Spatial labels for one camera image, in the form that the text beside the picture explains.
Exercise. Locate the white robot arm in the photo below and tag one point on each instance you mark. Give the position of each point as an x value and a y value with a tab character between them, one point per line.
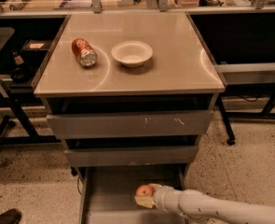
198	207

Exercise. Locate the white paper bowl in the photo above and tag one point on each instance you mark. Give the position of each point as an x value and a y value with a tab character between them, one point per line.
132	53

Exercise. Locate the grey open bottom drawer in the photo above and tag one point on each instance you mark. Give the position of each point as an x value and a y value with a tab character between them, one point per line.
108	194

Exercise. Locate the black power strip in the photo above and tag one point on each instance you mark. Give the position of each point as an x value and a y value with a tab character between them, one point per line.
18	4

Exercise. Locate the red soda can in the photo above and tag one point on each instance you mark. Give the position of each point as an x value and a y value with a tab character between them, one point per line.
84	52

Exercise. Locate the red apple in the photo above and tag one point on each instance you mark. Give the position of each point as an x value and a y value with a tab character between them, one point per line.
144	191

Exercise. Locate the grey top drawer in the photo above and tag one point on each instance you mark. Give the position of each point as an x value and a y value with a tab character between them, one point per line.
113	125

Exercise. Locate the grey drawer cabinet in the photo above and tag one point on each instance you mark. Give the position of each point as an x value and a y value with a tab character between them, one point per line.
129	95

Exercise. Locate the black shoe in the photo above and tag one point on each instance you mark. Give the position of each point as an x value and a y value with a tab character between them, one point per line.
11	216

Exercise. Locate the grey middle drawer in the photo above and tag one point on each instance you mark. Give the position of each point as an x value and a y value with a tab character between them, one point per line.
130	156

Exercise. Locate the black table leg with caster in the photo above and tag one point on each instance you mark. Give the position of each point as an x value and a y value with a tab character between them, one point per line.
231	136

